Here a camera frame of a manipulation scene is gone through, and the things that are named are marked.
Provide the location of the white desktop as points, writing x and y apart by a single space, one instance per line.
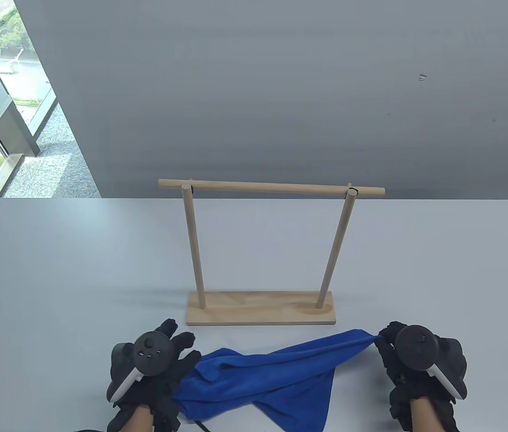
56 279

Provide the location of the blue square towel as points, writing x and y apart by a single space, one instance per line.
272 373

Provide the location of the wooden desktop rack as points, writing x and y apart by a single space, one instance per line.
258 310

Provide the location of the black round tracker controller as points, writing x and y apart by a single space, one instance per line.
416 346
152 355

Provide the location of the person's right forearm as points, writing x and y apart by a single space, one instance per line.
424 416

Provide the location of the person's left forearm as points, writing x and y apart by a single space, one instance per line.
139 420

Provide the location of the person's left hand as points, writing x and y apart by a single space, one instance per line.
183 360

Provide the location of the person's right hand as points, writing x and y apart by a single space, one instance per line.
398 382

